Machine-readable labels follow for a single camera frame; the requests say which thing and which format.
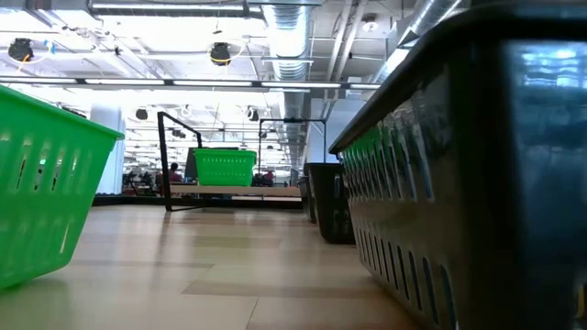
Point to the green plastic basket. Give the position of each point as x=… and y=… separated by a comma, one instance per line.
x=27, y=206
x=224, y=152

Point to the wooden shelf black metal legs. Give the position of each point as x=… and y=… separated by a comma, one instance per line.
x=229, y=190

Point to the person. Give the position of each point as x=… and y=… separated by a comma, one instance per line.
x=174, y=173
x=268, y=178

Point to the ceiling light strip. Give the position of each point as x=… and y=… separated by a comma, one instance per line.
x=211, y=83

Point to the white ceiling sensor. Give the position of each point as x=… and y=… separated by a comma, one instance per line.
x=370, y=24

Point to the white building column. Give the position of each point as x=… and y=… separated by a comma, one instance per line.
x=107, y=151

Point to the silver ventilation duct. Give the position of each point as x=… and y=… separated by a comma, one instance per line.
x=428, y=18
x=289, y=41

